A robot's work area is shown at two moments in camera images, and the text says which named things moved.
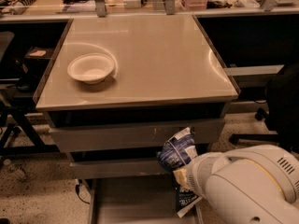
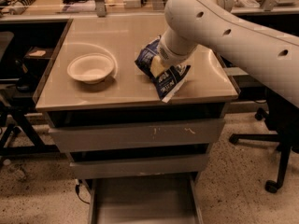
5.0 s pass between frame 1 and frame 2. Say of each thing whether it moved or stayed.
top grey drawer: stayed
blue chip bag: moved
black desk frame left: stayed
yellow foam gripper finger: moved
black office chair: stayed
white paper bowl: stayed
